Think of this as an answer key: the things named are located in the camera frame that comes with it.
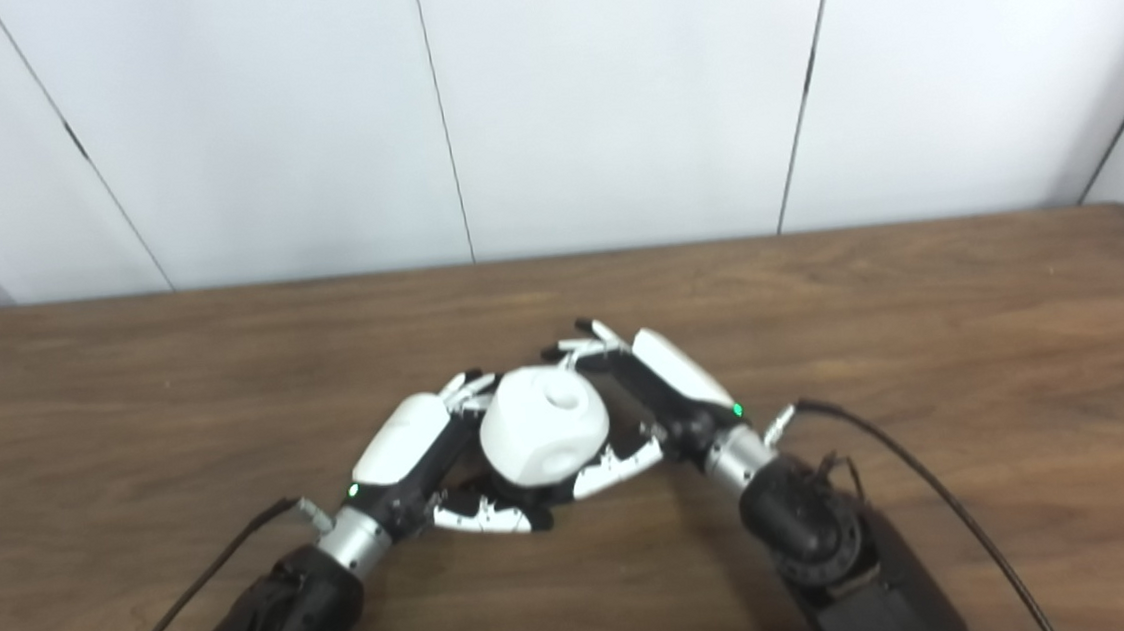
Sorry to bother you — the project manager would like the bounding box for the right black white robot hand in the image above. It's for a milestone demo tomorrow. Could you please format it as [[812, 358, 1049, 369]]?
[[539, 306, 752, 503]]

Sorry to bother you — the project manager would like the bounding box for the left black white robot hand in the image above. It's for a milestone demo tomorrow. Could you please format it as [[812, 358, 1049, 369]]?
[[341, 362, 555, 549]]

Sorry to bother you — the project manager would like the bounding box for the round white piece with holes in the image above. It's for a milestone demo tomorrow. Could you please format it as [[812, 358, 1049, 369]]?
[[473, 359, 616, 493]]

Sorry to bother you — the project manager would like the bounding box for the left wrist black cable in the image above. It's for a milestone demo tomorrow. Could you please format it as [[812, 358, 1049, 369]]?
[[66, 492, 343, 631]]

